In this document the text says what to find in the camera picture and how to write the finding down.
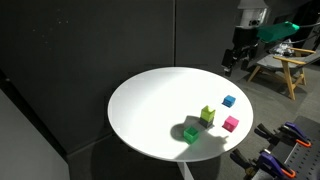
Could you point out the white table pedestal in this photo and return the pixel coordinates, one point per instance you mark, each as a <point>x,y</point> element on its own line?
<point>185,171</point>

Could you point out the purple spring clamp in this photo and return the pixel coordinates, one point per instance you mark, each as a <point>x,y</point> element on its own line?
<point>275,165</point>
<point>296,133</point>

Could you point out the lime green block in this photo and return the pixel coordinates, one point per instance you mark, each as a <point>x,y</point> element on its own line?
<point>207,114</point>

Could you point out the black spring clamp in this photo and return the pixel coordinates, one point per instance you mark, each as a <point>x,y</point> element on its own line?
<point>268,133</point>
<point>243,161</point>

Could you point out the black perforated board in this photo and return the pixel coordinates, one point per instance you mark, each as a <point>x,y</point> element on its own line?
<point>305,160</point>

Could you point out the wooden lounge chair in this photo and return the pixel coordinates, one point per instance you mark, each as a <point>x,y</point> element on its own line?
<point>286,68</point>

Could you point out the blue block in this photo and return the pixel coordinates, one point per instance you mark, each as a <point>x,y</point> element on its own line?
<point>229,101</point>

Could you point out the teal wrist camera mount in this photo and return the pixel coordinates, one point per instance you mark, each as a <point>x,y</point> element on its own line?
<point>276,31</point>

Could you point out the clear plastic bag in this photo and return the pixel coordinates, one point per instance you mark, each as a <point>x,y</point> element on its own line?
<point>282,48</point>

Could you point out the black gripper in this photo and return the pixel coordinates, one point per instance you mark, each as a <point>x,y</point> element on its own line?
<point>245,38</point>

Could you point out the pink block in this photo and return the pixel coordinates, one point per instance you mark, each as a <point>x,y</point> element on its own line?
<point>230,124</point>

